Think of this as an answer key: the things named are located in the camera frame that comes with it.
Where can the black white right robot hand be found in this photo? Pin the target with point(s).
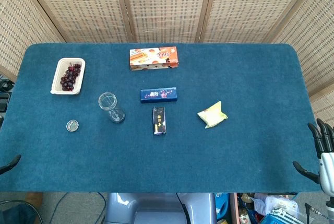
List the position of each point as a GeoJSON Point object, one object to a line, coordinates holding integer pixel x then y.
{"type": "Point", "coordinates": [326, 171]}

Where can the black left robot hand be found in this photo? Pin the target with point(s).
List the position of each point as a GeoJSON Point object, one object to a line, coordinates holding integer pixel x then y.
{"type": "Point", "coordinates": [10, 164]}

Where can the round jar lid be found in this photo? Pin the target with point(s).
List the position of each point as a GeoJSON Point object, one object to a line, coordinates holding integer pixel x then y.
{"type": "Point", "coordinates": [72, 125]}

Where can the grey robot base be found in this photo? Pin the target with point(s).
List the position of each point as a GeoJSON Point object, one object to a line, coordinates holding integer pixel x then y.
{"type": "Point", "coordinates": [156, 205]}

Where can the clear glass jar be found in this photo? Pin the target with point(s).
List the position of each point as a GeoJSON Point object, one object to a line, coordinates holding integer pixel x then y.
{"type": "Point", "coordinates": [107, 101]}

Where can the white plastic bag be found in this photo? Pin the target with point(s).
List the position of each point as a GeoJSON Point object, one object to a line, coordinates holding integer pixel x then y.
{"type": "Point", "coordinates": [276, 203]}

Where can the blue white striped package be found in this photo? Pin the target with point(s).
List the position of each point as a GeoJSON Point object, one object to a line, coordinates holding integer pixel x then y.
{"type": "Point", "coordinates": [281, 217]}

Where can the black electronic devices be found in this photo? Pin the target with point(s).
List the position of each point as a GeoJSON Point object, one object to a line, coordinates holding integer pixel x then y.
{"type": "Point", "coordinates": [4, 96]}

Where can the beige food tray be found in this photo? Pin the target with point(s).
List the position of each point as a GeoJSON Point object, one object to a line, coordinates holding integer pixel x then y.
{"type": "Point", "coordinates": [58, 73]}

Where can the dark red grape bunch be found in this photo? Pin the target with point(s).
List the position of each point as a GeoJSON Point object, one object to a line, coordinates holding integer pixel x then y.
{"type": "Point", "coordinates": [70, 77]}

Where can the yellow green snack packet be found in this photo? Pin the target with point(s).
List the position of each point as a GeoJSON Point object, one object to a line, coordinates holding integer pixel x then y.
{"type": "Point", "coordinates": [212, 115]}

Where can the blue carpet table cloth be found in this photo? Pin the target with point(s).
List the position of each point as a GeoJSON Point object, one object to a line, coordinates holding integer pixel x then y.
{"type": "Point", "coordinates": [182, 161]}

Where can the small black box gold print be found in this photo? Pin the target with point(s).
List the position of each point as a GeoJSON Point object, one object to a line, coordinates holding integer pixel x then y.
{"type": "Point", "coordinates": [159, 120]}

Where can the long dark blue box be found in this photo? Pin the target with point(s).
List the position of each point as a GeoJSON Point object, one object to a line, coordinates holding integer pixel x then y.
{"type": "Point", "coordinates": [159, 94]}

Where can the orange biscuit box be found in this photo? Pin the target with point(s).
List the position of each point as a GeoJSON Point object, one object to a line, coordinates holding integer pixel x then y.
{"type": "Point", "coordinates": [154, 58]}

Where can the woven bamboo folding screen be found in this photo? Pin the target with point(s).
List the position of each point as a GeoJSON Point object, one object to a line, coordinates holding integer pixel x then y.
{"type": "Point", "coordinates": [167, 4]}

